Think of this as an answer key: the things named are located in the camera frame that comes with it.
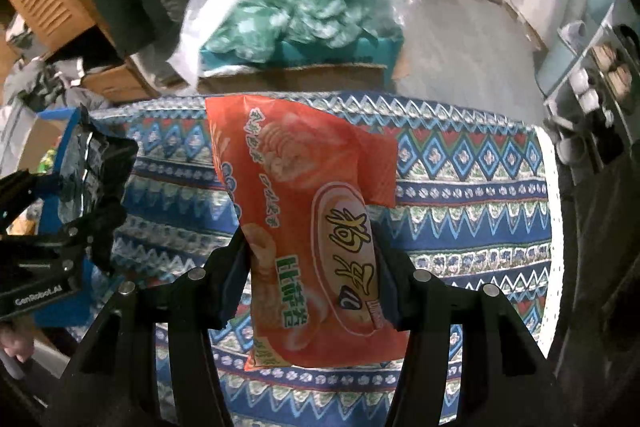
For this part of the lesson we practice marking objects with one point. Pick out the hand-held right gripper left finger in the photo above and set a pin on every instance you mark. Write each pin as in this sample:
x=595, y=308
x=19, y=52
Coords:
x=235, y=279

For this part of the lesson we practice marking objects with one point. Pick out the white cup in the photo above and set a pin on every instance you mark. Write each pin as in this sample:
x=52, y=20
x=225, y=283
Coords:
x=580, y=82
x=590, y=101

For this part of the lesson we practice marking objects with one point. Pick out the small cardboard box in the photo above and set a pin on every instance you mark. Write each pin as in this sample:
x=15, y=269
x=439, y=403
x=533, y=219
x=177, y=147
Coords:
x=115, y=84

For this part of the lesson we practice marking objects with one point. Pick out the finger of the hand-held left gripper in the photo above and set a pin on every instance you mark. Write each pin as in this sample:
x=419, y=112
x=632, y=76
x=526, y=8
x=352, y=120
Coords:
x=82, y=234
x=30, y=192

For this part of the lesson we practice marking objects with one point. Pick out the white plastic bag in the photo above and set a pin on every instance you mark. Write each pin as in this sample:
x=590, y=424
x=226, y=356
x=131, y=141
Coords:
x=210, y=2

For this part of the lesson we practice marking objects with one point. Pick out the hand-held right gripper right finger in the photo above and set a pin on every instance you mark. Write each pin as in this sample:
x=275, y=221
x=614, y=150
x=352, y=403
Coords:
x=387, y=287

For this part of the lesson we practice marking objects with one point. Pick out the person's left hand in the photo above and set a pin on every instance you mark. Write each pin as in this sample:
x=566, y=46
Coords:
x=15, y=344

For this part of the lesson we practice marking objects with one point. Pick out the patterned tablecloth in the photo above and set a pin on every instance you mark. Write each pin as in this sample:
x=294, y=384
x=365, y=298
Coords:
x=465, y=187

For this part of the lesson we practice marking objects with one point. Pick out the shelf rack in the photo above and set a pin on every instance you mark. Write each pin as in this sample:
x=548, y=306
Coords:
x=610, y=72

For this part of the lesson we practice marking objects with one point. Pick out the crumpled green plastic bags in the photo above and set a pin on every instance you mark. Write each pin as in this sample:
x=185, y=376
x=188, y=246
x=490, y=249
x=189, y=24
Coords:
x=300, y=17

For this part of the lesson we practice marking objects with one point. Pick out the grey cloth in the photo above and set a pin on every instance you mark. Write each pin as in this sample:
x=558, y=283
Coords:
x=45, y=84

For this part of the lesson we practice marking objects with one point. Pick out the blue storage box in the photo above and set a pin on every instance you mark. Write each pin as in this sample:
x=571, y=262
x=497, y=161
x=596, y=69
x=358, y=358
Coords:
x=55, y=297

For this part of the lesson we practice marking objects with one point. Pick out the red snack packet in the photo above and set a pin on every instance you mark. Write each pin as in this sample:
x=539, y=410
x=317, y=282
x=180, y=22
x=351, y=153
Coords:
x=310, y=187

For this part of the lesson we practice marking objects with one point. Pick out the small black snack packet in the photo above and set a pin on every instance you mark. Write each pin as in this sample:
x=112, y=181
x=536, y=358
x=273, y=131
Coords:
x=107, y=177

